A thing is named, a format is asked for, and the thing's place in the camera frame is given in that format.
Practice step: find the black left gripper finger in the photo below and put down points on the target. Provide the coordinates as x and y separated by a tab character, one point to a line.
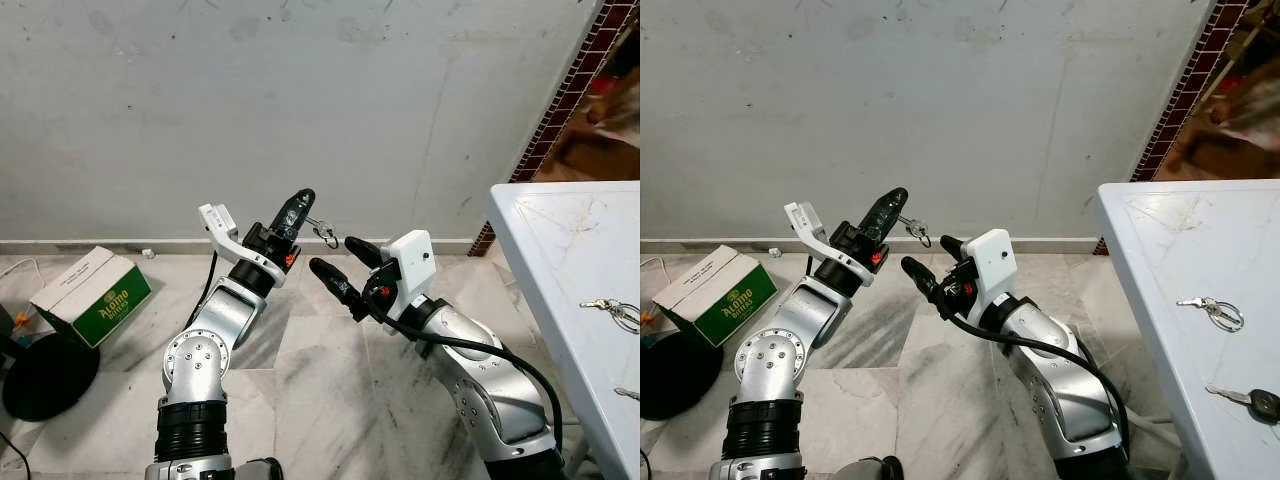
303	218
288	212
877	212
894	218

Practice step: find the keyring with black loop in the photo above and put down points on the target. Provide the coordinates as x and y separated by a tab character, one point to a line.
318	224
908	224

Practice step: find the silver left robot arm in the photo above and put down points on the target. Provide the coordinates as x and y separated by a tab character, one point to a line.
200	360
765	365

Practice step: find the green and white cardboard box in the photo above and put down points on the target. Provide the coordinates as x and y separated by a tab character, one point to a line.
110	310
735	310

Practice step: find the white table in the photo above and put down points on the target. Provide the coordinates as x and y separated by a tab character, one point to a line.
560	260
1180	250

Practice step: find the black standing fan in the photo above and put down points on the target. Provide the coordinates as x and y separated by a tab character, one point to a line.
50	378
675	378

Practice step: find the dark red tile trim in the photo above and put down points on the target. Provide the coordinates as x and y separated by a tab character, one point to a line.
557	110
1178	110

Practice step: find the brown wooden furniture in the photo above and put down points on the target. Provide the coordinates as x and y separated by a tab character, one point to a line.
600	150
1230	150

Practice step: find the black-headed key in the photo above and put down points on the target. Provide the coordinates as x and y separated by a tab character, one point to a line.
1265	405
628	393

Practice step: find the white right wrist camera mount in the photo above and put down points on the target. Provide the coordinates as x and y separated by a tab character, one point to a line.
995	262
412	265

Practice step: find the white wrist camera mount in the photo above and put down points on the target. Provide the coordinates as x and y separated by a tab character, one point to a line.
803	222
995	262
218	222
412	265

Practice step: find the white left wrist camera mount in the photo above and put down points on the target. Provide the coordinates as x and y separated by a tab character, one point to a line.
218	222
803	222

